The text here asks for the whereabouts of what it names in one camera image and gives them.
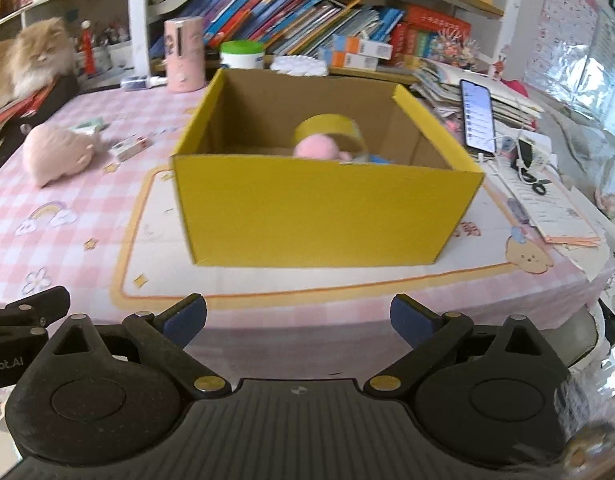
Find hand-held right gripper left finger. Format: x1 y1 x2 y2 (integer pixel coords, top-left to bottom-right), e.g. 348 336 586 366
38 294 232 401

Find small white card box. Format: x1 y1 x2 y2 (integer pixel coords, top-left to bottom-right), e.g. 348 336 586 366
110 134 153 162

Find printed paper worksheets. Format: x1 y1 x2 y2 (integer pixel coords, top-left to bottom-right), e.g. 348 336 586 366
497 160 605 248

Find stack of paper booklets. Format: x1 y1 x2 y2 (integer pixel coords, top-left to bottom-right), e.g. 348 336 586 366
412 60 545 126

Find row of leaning books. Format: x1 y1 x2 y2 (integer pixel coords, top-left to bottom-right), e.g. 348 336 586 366
178 0 405 56

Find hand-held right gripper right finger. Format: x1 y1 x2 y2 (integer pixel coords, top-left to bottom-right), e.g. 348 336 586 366
363 294 561 400

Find red doll ornament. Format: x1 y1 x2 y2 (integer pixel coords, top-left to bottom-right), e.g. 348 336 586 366
80 20 96 78

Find yellow tape roll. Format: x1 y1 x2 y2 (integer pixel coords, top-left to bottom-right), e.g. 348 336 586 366
294 114 371 161

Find colourful decorated pack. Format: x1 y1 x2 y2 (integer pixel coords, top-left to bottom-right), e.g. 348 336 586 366
427 30 481 68

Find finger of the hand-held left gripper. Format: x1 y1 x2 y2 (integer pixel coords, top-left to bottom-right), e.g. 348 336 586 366
0 286 71 348

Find red boxed book set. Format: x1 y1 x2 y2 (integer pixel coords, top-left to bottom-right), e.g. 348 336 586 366
390 5 472 61

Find small spray bottle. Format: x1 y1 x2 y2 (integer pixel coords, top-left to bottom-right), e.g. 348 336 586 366
122 75 168 91

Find white charging cable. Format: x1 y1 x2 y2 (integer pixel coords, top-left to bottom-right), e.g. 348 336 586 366
477 132 538 183

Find pink chick plush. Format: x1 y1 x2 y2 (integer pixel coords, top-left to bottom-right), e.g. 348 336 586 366
294 134 353 161

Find smartphone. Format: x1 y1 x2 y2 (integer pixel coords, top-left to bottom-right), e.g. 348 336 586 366
460 79 498 153

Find white wooden bookshelf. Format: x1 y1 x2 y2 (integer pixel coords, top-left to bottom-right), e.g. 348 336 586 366
128 0 518 86

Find white jar green lid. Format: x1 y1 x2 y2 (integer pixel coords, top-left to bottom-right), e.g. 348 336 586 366
220 40 266 71

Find pink wall poster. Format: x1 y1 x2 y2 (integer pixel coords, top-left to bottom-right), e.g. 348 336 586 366
527 0 601 91

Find pink humidifier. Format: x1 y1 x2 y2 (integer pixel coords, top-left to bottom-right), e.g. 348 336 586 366
164 16 207 93

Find pale pink plush animal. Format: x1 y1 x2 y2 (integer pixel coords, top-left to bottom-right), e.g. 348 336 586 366
22 124 108 189

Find white quilted purse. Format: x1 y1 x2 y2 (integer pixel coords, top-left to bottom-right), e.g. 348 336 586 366
270 55 331 77

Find yellow cardboard box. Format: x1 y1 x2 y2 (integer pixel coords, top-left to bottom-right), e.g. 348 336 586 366
170 67 485 267

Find orange and white carton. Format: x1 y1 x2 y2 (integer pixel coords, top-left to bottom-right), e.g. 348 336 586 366
332 35 393 58
320 52 378 71

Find fluffy orange cat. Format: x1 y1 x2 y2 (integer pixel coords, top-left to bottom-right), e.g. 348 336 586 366
0 16 78 111

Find grey crumpled cover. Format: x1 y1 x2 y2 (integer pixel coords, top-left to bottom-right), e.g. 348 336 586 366
527 45 615 201

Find white pen holder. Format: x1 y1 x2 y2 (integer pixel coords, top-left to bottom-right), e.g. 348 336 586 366
95 42 131 78

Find black and white charger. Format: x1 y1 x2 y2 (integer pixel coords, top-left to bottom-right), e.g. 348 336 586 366
515 137 551 176

